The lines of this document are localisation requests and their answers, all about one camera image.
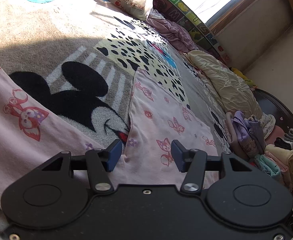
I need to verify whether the white patterned folded garment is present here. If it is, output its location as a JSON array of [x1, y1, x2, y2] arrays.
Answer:
[[260, 112, 277, 140]]

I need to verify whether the mauve crumpled quilt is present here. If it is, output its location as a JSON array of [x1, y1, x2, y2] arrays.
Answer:
[[83, 0, 199, 53]]

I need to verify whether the pale yellow folded garment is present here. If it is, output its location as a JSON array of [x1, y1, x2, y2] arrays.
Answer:
[[264, 144, 293, 189]]

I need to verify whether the colourful alphabet foam headboard mat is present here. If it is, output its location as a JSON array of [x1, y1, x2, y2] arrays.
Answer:
[[151, 0, 230, 63]]

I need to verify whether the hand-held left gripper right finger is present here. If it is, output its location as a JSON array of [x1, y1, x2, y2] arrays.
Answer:
[[171, 140, 255, 194]]

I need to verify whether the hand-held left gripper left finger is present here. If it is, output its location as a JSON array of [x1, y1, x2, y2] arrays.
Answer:
[[37, 139, 123, 195]]

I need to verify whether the cartoon mouse printed blanket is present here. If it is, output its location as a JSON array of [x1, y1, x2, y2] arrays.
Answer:
[[0, 0, 234, 232]]

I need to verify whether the purple folded garment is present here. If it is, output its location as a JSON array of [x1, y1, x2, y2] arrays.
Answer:
[[244, 115, 267, 153]]

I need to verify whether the pink fox printed garment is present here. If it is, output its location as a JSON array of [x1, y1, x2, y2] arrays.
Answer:
[[0, 50, 220, 207]]

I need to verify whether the lilac floral folded garment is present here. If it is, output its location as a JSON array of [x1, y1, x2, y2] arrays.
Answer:
[[232, 110, 257, 157]]

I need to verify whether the teal folded garment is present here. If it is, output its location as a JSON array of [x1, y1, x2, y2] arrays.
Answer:
[[254, 154, 282, 181]]

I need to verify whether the cream crumpled quilt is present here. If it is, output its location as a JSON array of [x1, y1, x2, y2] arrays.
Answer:
[[186, 50, 263, 120]]

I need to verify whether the yellow green plush toy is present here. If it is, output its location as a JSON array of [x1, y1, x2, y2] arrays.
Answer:
[[233, 67, 255, 86]]

